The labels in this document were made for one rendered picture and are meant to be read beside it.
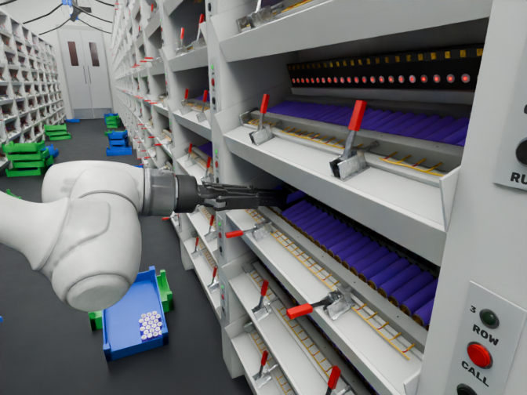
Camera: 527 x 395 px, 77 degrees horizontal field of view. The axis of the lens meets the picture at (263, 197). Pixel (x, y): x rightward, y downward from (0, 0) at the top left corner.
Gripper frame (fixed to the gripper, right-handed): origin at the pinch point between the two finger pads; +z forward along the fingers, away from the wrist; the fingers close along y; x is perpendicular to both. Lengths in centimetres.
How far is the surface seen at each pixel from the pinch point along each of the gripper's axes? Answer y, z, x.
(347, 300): -30.8, -0.1, 5.5
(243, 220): 6.4, -2.6, 7.9
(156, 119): 155, -9, -1
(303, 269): -19.2, -0.6, 7.0
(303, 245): -16.6, 0.3, 3.7
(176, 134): 85, -8, -1
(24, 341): 58, -58, 75
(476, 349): -51, -5, -4
